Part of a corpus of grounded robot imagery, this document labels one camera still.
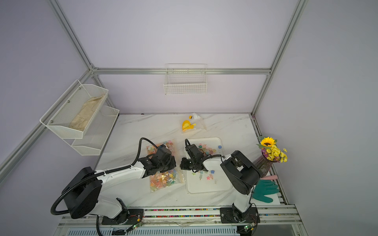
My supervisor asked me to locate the pile of candies on tray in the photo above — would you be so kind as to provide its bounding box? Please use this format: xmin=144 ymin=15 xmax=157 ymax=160
xmin=188 ymin=144 xmax=222 ymax=173

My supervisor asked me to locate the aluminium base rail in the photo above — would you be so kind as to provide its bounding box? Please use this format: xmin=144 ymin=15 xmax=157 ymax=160
xmin=54 ymin=205 xmax=308 ymax=236

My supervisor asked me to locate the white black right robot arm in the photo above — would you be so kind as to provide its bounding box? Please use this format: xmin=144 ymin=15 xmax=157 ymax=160
xmin=180 ymin=139 xmax=262 ymax=224

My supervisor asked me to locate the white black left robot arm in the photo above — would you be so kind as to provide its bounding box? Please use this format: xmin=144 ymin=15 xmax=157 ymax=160
xmin=50 ymin=145 xmax=176 ymax=225

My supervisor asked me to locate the beige cloth in shelf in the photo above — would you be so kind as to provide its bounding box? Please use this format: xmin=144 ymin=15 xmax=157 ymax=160
xmin=69 ymin=95 xmax=104 ymax=131

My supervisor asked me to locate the dark glass vase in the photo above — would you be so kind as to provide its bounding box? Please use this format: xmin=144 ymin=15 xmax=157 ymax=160
xmin=253 ymin=155 xmax=274 ymax=178

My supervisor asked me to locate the white two-tier mesh shelf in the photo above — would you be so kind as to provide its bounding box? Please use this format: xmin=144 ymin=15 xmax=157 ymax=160
xmin=40 ymin=80 xmax=119 ymax=156

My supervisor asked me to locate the sunflower and yellow flower bouquet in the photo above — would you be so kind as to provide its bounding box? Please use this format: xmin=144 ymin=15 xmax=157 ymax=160
xmin=257 ymin=136 xmax=288 ymax=163

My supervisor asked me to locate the clear ziploc bag of candies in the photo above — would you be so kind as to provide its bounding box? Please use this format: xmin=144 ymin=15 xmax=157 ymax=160
xmin=182 ymin=113 xmax=206 ymax=133

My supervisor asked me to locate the green rubber glove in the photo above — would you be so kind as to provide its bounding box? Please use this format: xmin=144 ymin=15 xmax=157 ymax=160
xmin=252 ymin=180 xmax=279 ymax=203

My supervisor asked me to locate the white plastic tray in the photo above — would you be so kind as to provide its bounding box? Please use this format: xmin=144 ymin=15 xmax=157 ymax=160
xmin=185 ymin=137 xmax=232 ymax=194

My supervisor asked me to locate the white wire wall basket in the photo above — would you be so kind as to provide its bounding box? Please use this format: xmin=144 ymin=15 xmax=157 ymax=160
xmin=163 ymin=64 xmax=208 ymax=95

